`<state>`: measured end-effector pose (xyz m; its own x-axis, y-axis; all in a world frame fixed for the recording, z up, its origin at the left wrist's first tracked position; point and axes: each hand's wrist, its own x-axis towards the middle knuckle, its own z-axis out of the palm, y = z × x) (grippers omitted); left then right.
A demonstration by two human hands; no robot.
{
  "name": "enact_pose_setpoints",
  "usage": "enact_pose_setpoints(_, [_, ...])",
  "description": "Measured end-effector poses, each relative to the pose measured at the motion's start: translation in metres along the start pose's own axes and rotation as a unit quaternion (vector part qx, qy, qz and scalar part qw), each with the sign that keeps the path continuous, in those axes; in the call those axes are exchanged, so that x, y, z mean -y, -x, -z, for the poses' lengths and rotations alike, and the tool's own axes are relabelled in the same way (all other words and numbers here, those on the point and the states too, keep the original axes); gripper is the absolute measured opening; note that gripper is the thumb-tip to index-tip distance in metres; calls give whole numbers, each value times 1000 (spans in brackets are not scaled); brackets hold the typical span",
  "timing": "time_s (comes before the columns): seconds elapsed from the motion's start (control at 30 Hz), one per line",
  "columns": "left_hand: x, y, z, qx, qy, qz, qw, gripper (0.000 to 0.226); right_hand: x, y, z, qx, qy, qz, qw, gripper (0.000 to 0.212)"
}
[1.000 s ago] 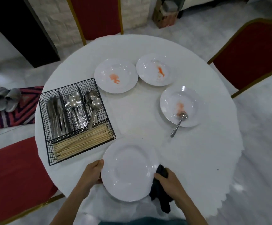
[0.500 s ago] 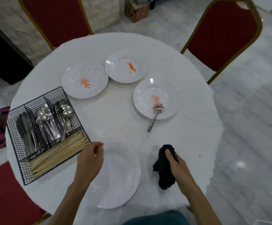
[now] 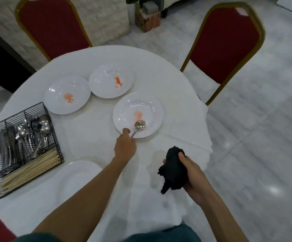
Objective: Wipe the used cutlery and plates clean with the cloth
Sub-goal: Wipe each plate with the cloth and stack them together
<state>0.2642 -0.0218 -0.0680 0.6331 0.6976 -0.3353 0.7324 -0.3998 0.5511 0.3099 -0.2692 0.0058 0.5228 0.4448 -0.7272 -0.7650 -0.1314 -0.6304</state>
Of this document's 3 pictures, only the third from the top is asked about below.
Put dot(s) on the person's blue trousers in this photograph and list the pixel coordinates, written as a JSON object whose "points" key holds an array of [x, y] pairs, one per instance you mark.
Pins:
{"points": [[166, 235]]}

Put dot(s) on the bundle of wooden chopsticks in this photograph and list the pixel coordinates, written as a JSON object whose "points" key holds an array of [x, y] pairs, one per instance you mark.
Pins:
{"points": [[32, 168]]}

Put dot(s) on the orange brown crate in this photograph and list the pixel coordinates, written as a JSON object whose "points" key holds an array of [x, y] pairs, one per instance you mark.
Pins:
{"points": [[151, 22]]}

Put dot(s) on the person's left hand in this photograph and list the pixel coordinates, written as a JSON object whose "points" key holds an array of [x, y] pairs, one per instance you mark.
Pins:
{"points": [[124, 149]]}

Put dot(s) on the potted palm in white pot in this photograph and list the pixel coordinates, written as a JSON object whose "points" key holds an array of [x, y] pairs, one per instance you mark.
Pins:
{"points": [[131, 12]]}

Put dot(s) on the black cleaning cloth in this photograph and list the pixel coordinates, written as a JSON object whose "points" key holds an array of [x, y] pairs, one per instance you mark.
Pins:
{"points": [[175, 168]]}

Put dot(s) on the small grey box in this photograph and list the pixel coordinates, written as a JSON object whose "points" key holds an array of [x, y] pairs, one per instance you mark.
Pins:
{"points": [[150, 7]]}

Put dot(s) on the person's left forearm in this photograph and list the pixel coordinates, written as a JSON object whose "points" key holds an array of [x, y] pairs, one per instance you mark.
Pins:
{"points": [[80, 206]]}

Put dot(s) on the white plate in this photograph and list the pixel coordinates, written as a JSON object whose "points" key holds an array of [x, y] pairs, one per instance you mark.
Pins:
{"points": [[60, 85], [75, 176], [103, 73], [151, 105]]}

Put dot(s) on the white round tablecloth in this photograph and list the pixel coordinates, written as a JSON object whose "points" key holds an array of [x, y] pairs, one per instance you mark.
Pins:
{"points": [[181, 118]]}

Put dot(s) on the person's right hand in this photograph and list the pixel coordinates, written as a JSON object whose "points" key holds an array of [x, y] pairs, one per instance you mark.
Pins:
{"points": [[196, 181]]}

